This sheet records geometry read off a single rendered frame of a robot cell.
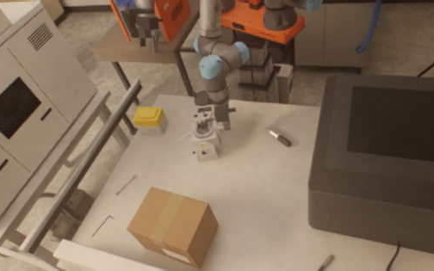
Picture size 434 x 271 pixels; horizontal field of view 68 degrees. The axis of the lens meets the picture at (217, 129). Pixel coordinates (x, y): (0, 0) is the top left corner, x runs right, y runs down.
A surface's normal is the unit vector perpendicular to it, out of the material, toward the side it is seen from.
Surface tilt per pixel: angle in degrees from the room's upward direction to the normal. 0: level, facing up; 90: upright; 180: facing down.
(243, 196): 0
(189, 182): 0
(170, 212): 0
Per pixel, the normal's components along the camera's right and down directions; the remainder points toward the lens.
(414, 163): -0.21, -0.65
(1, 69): 0.93, 0.11
